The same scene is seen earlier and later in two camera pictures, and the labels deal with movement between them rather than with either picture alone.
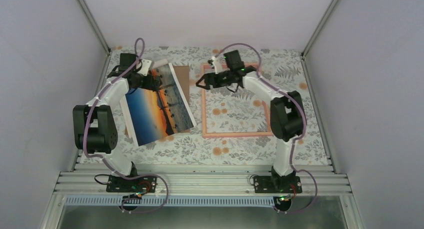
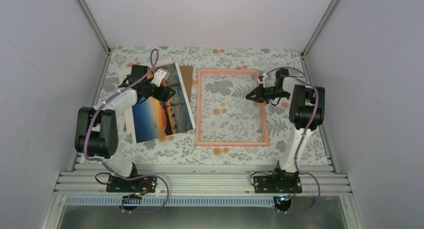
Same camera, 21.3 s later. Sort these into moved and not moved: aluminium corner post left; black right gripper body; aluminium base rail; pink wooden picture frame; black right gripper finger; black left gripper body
Moved: black right gripper finger; pink wooden picture frame; black right gripper body; black left gripper body
Not moved: aluminium base rail; aluminium corner post left
